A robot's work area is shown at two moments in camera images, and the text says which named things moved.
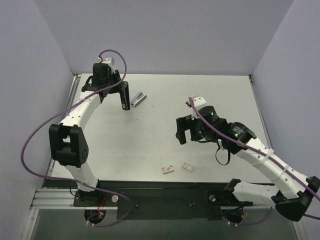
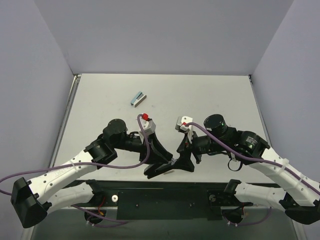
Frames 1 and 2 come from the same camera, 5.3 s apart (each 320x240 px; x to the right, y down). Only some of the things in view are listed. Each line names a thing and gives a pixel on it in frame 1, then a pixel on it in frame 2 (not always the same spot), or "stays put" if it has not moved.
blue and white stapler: x=138 y=99 stays put
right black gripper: x=186 y=123 → x=189 y=146
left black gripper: x=119 y=87 → x=152 y=146
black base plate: x=162 y=200 stays put
